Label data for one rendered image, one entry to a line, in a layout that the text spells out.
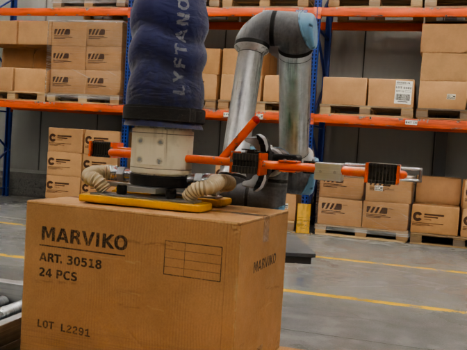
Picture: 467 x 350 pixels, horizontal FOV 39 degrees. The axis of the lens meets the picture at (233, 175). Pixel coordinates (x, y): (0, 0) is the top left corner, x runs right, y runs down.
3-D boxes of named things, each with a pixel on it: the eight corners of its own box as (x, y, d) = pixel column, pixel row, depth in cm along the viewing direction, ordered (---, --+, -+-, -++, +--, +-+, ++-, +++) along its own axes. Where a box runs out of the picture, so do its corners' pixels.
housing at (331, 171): (313, 179, 168) (314, 162, 168) (317, 178, 174) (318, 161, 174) (340, 181, 166) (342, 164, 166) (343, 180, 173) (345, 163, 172)
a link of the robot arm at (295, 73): (276, 175, 268) (275, 1, 221) (319, 180, 264) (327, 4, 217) (269, 199, 256) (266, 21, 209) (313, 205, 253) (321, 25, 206)
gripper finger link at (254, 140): (240, 134, 177) (246, 154, 184) (261, 135, 175) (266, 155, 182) (242, 125, 178) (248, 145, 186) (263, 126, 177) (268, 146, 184)
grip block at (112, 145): (87, 155, 213) (88, 140, 213) (100, 155, 221) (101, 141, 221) (111, 157, 211) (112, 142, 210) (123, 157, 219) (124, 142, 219)
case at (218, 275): (19, 350, 174) (26, 200, 173) (100, 317, 212) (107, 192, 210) (231, 393, 154) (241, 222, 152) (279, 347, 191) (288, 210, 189)
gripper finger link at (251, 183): (238, 198, 179) (246, 177, 186) (259, 199, 178) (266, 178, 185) (236, 189, 177) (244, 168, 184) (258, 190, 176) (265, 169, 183)
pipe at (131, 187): (82, 187, 176) (83, 165, 175) (123, 182, 200) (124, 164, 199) (203, 198, 167) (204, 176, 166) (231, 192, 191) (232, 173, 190)
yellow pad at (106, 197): (78, 201, 174) (78, 182, 174) (96, 198, 184) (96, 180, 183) (199, 213, 165) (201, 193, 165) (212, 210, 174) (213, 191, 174)
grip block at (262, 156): (228, 173, 172) (229, 151, 172) (238, 172, 182) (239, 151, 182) (259, 176, 170) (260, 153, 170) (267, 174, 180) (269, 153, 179)
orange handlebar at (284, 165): (69, 155, 187) (70, 143, 187) (117, 155, 216) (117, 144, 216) (406, 182, 162) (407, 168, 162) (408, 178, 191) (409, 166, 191)
